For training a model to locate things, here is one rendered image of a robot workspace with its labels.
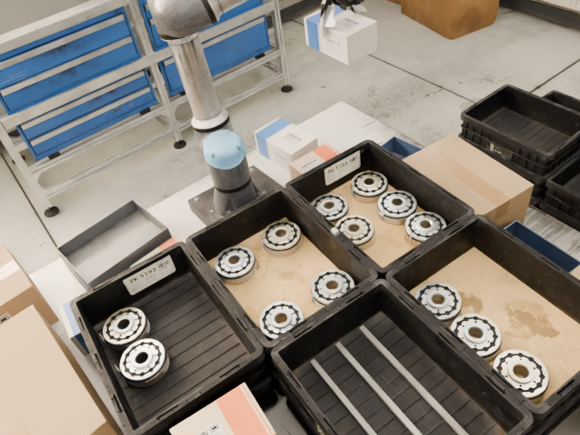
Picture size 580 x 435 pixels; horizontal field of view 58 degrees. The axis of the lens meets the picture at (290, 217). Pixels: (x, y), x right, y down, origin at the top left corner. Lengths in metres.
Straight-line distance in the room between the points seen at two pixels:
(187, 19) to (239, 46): 1.94
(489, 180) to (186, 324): 0.88
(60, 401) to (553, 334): 1.03
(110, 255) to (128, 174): 1.61
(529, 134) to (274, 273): 1.35
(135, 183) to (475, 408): 2.40
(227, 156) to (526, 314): 0.85
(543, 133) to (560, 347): 1.26
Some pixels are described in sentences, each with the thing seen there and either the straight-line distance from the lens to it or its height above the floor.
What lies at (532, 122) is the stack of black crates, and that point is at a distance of 2.38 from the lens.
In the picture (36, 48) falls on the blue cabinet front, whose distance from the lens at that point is 2.79.
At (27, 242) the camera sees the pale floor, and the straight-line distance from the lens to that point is 3.08.
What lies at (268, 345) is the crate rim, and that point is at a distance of 1.08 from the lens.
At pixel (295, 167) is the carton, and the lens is 1.68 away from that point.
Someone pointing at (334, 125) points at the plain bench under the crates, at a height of 0.70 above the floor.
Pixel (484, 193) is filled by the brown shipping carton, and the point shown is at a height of 0.86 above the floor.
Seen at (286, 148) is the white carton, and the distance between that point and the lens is 1.75.
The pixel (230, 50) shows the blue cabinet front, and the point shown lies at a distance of 3.23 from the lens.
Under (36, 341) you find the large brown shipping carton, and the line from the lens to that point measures 1.33.
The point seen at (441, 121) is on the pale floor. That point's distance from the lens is 3.20.
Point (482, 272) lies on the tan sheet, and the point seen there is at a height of 0.83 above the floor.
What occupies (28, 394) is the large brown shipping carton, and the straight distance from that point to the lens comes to 1.26.
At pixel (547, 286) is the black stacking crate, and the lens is 1.27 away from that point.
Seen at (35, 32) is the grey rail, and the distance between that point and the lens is 2.76.
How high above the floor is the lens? 1.84
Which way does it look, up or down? 45 degrees down
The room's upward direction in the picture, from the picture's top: 10 degrees counter-clockwise
